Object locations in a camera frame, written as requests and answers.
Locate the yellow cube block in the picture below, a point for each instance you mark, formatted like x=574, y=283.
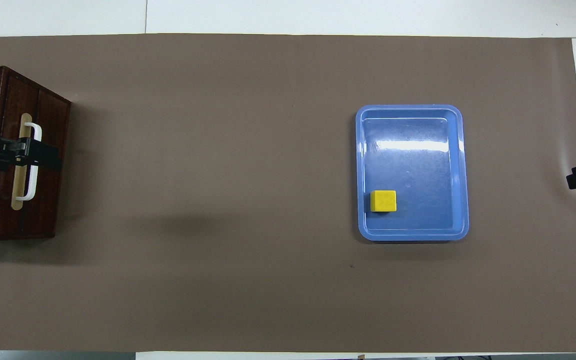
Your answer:
x=383, y=201

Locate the dark wooden drawer cabinet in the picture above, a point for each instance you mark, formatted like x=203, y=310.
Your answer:
x=50, y=175

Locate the blue plastic tray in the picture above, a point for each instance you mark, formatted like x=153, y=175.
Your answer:
x=418, y=170

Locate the brown table mat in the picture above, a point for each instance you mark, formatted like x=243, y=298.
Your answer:
x=218, y=200

